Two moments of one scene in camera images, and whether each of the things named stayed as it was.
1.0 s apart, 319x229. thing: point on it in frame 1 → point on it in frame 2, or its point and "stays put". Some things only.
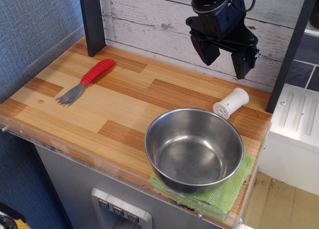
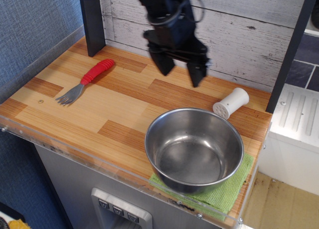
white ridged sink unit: x=290 y=153 stays put
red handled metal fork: x=74 y=93 stays put
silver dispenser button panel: x=111 y=212 stays put
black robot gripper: x=227 y=31 → x=174 y=35
